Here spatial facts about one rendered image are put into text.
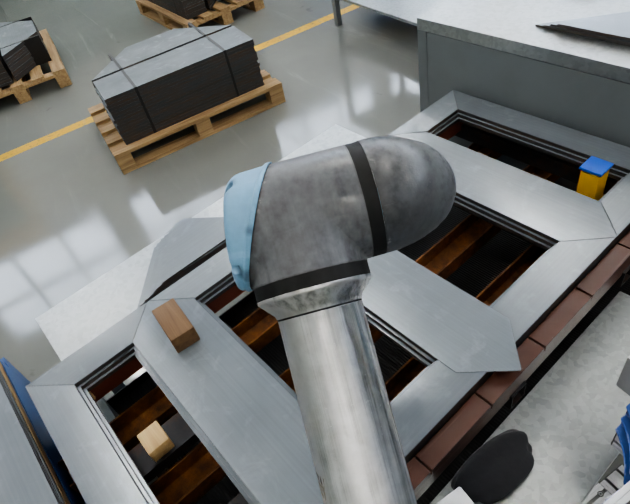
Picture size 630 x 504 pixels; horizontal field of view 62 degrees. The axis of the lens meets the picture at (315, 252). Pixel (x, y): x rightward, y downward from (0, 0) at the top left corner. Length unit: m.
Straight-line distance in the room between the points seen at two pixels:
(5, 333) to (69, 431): 1.75
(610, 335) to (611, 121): 0.62
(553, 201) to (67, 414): 1.27
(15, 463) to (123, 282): 0.59
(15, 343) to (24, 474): 1.66
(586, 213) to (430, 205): 0.99
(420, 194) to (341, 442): 0.23
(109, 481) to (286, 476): 0.36
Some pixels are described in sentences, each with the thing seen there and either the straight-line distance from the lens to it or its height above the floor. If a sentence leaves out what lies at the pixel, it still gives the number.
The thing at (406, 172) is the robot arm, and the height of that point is 1.51.
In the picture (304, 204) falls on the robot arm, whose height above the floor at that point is 1.51.
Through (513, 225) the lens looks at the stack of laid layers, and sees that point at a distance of 1.44.
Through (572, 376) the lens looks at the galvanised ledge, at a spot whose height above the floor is 0.68.
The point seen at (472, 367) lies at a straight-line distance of 1.14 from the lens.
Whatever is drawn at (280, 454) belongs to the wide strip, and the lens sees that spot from 1.09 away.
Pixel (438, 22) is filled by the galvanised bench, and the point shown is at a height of 1.05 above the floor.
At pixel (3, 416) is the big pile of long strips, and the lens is 1.42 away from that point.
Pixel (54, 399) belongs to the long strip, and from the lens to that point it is 1.38.
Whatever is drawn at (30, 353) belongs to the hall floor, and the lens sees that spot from 2.83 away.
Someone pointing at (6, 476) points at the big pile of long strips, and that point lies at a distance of 1.33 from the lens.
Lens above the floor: 1.81
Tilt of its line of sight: 44 degrees down
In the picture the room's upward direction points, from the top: 14 degrees counter-clockwise
